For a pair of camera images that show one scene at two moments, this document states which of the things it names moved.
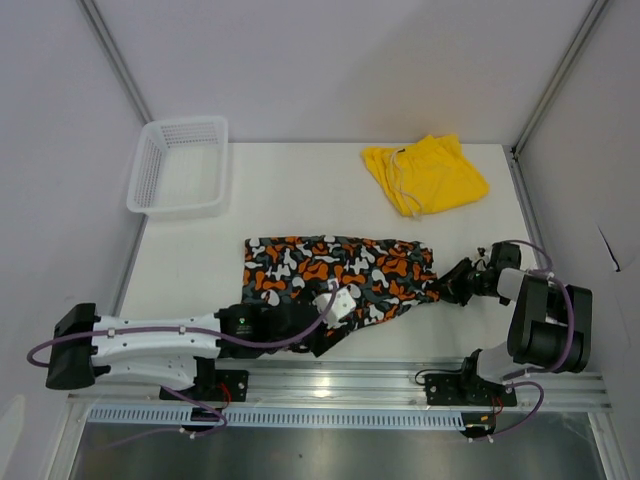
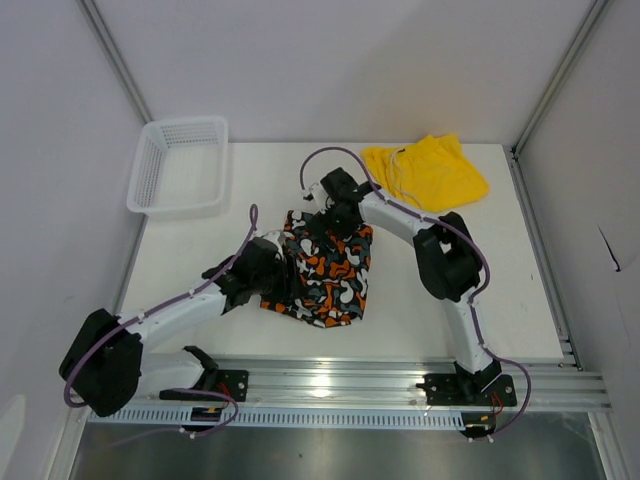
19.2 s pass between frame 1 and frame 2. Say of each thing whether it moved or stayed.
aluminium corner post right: stayed
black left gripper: moved
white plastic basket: stayed
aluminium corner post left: stayed
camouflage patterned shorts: moved
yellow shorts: stayed
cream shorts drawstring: stayed
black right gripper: moved
